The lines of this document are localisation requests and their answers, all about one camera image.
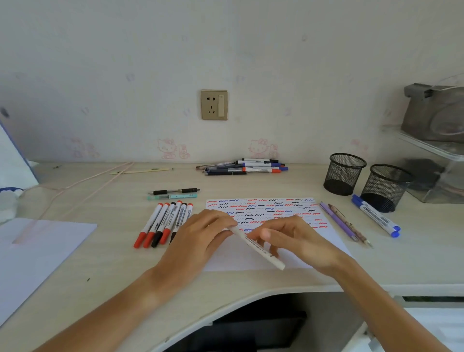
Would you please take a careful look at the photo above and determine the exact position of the person's left hand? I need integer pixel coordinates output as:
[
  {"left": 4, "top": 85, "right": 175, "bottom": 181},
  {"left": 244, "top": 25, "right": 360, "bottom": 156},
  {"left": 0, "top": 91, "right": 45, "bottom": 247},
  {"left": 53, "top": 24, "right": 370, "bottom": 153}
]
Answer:
[{"left": 159, "top": 209, "right": 239, "bottom": 282}]

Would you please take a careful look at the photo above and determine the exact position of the person's right hand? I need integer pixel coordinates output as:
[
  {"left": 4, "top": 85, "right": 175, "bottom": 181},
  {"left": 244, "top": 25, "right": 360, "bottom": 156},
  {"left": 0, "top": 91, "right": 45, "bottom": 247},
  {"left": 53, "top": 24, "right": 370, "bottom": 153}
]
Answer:
[{"left": 248, "top": 216, "right": 349, "bottom": 279}]

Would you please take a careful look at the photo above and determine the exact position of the white marker pen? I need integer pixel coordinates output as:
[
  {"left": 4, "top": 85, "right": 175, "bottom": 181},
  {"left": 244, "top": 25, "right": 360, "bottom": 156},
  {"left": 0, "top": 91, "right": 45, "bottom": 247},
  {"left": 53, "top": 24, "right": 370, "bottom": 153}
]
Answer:
[{"left": 228, "top": 225, "right": 286, "bottom": 271}]

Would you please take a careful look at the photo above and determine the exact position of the person's left forearm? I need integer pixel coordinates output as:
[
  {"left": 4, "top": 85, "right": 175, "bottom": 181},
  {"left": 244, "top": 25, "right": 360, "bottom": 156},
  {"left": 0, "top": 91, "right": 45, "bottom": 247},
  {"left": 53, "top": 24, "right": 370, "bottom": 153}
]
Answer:
[{"left": 34, "top": 264, "right": 183, "bottom": 352}]

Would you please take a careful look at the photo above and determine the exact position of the person's right forearm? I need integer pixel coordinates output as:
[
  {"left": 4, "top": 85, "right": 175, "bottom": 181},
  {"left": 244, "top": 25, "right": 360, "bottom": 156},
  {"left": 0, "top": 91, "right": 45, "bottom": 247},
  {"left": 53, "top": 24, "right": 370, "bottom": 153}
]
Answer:
[{"left": 319, "top": 254, "right": 454, "bottom": 352}]

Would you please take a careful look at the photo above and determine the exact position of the white paper with coloured squiggles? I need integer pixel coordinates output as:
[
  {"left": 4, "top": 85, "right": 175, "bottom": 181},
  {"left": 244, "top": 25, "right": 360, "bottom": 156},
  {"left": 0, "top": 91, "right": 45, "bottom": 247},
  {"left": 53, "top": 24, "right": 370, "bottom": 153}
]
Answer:
[{"left": 203, "top": 198, "right": 354, "bottom": 272}]

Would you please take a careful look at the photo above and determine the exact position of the purple pen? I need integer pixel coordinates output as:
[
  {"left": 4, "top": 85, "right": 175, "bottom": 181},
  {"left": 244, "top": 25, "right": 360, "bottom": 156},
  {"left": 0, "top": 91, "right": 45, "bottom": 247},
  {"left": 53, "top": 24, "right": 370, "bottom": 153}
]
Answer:
[{"left": 319, "top": 202, "right": 360, "bottom": 243}]

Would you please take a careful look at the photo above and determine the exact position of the row of red black markers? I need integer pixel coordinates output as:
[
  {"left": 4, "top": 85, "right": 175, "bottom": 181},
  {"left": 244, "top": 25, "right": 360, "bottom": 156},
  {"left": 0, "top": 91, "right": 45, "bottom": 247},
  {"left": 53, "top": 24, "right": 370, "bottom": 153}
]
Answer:
[{"left": 133, "top": 200, "right": 194, "bottom": 249}]

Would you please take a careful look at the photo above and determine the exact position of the teal pen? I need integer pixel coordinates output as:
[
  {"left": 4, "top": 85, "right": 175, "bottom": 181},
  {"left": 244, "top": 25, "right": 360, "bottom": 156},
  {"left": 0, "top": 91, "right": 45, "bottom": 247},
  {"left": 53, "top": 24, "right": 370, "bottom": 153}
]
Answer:
[{"left": 147, "top": 193, "right": 198, "bottom": 201}]

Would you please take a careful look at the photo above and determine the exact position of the black ballpoint pen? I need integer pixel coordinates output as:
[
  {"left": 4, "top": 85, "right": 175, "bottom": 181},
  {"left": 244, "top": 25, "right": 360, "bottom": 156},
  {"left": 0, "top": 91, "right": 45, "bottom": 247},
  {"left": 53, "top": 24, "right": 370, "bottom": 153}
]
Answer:
[{"left": 148, "top": 188, "right": 201, "bottom": 196}]

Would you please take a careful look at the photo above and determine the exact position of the pile of pens and markers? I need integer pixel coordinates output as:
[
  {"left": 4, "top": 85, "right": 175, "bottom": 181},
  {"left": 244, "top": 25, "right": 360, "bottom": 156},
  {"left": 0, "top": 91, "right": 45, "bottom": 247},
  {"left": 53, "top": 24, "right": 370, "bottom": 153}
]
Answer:
[{"left": 196, "top": 158, "right": 289, "bottom": 177}]

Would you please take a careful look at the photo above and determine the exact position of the patterned mechanical pencil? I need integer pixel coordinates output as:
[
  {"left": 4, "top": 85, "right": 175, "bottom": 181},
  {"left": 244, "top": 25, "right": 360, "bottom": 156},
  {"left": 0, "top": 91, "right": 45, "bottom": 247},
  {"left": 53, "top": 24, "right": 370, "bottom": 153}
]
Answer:
[{"left": 328, "top": 204, "right": 373, "bottom": 249}]

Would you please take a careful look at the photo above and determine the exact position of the black mesh pen cup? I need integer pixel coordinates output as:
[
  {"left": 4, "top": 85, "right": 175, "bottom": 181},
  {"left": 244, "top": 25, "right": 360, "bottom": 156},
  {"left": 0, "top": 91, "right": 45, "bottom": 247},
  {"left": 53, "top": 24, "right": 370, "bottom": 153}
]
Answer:
[
  {"left": 360, "top": 164, "right": 414, "bottom": 213},
  {"left": 323, "top": 153, "right": 367, "bottom": 196}
]

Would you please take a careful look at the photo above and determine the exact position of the blue capped white marker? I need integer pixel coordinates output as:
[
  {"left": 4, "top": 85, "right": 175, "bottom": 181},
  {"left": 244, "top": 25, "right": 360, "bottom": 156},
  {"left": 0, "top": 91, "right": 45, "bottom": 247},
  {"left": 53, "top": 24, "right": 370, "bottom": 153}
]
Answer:
[
  {"left": 352, "top": 194, "right": 401, "bottom": 233},
  {"left": 353, "top": 199, "right": 399, "bottom": 238}
]

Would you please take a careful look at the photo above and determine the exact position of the dark grey object under shelf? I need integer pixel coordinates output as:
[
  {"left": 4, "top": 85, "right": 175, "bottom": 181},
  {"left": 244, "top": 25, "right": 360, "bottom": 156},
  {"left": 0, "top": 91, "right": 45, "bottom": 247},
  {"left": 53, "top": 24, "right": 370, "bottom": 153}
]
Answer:
[{"left": 405, "top": 157, "right": 446, "bottom": 192}]

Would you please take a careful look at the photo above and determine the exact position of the white drawer unit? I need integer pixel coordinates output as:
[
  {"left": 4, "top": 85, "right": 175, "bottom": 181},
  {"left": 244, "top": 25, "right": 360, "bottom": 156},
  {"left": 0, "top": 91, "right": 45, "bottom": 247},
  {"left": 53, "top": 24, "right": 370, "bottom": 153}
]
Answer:
[{"left": 356, "top": 295, "right": 464, "bottom": 352}]

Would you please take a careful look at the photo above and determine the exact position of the blank white paper sheet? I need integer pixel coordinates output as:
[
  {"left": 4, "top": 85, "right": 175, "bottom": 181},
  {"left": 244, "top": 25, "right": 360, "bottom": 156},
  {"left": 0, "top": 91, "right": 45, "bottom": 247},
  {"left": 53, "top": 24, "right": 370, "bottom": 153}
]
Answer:
[{"left": 0, "top": 218, "right": 98, "bottom": 327}]

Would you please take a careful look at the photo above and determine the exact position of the clear acrylic shelf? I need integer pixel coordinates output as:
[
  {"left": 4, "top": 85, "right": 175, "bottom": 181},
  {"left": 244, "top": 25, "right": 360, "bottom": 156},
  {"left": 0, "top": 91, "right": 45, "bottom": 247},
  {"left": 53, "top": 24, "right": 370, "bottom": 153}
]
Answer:
[{"left": 381, "top": 124, "right": 464, "bottom": 204}]

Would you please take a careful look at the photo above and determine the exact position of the grey metal box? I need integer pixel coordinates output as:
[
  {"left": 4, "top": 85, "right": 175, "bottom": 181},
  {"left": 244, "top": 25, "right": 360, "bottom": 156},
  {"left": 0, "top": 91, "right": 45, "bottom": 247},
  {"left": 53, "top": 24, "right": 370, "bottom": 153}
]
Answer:
[{"left": 400, "top": 83, "right": 464, "bottom": 144}]

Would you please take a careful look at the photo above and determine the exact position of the clear plastic bag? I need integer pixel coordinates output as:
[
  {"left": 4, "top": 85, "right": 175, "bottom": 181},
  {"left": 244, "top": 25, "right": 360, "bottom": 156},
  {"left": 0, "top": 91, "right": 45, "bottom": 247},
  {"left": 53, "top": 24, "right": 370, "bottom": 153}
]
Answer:
[{"left": 0, "top": 186, "right": 27, "bottom": 224}]

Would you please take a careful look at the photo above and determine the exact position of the white bag with blue edge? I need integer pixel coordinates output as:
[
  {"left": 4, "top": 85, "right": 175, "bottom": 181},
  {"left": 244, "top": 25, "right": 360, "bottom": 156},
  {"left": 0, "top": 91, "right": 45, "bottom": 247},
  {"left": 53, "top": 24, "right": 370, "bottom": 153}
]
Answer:
[{"left": 0, "top": 119, "right": 40, "bottom": 193}]

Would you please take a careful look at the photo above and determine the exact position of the gold wall socket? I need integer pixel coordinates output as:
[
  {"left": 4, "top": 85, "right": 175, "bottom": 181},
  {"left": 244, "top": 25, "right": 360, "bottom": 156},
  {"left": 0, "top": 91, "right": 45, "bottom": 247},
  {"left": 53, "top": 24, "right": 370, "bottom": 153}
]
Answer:
[{"left": 200, "top": 89, "right": 229, "bottom": 121}]

